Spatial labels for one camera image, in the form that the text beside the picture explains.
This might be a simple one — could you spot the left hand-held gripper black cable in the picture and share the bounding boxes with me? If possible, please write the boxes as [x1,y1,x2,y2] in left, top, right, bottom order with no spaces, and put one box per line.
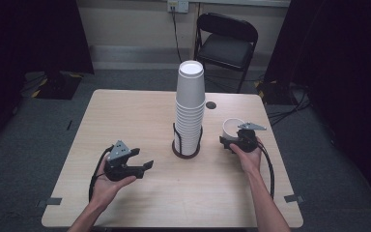
[88,144,115,203]

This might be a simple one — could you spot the dark curtain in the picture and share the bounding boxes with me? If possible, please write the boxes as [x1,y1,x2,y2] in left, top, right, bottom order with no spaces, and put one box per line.
[0,0,95,153]
[263,0,371,212]

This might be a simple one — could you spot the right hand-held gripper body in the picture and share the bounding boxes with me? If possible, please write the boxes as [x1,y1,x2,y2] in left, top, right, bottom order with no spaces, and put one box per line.
[236,122,268,154]

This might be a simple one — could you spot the person's left hand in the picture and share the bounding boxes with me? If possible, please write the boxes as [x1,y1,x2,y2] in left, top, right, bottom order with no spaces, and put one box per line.
[91,159,138,208]

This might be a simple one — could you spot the black folding chair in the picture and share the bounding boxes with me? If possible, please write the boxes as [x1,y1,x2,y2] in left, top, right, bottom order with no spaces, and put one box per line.
[194,12,259,95]

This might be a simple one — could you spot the right hand-held gripper black cable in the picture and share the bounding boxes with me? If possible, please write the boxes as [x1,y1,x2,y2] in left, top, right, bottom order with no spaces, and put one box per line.
[255,141,275,201]

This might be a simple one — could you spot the hand-held gripper black cable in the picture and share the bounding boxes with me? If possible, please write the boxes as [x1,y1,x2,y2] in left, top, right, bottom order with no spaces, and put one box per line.
[88,144,115,203]
[255,141,275,201]

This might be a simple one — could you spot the black floor cables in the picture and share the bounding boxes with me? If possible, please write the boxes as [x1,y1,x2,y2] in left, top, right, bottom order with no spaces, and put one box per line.
[266,82,314,128]

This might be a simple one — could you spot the grey tape strip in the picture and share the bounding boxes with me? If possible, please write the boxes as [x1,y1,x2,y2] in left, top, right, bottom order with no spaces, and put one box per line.
[36,196,63,209]
[283,193,305,204]

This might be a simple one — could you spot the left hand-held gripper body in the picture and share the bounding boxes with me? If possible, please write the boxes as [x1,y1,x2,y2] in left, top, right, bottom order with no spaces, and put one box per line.
[103,139,146,183]

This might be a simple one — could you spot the black wire cup holder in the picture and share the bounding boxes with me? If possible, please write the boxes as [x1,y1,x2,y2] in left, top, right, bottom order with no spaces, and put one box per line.
[171,122,205,160]

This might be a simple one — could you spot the white wall outlet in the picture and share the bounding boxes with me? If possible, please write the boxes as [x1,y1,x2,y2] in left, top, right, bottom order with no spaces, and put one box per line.
[166,0,190,15]

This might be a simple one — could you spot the person's right hand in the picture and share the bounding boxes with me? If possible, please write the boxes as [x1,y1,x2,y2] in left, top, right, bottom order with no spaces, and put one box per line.
[228,136,265,176]

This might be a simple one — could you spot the black stand base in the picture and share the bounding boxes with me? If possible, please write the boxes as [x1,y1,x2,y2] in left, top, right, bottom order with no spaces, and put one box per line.
[254,79,300,106]
[31,71,85,101]

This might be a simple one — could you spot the stack of white cups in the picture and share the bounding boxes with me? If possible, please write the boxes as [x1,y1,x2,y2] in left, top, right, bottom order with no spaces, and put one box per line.
[173,59,207,158]

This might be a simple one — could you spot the white paper cup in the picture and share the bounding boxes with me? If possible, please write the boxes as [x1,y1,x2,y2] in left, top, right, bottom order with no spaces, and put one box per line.
[221,117,246,143]

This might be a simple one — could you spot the black wall outlet cable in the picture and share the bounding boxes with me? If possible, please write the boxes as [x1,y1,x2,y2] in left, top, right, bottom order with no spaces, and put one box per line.
[171,9,182,62]

